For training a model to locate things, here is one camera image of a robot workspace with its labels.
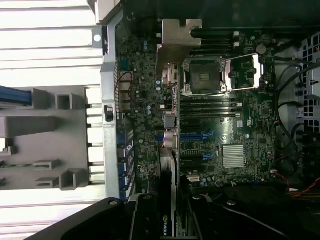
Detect short blue expansion slot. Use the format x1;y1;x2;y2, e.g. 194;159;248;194
201;151;217;162

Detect CPU socket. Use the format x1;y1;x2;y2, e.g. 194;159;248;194
182;57;232;97

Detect black cable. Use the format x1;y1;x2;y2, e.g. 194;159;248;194
273;56;305;176

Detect black RAM slot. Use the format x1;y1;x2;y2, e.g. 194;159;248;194
201;38;241;47
180;101;243;108
180;111;243;119
189;45;235;52
180;96;238;103
201;34;235;40
180;106;238;113

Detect green motherboard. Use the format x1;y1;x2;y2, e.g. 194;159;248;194
116;14;277;191

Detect green RAM stick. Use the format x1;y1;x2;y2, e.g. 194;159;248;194
0;162;36;171

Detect thin red wire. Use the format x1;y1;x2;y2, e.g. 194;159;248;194
116;71;138;120

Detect metal socket cover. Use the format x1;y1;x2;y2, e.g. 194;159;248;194
223;53;265;92

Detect perforated metal drive cage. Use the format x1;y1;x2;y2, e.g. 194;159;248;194
294;32;320;131

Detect long blue expansion slot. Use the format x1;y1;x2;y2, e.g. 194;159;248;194
155;132;216;143

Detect grey plastic parts rack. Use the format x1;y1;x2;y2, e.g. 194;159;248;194
0;84;91;192

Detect silver finned chipset heatsink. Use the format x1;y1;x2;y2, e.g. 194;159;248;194
221;143;246;168

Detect open black PC case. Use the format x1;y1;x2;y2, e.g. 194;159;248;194
86;0;320;240

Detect hard disk in blue carrier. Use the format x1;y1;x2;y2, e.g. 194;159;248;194
0;84;32;108

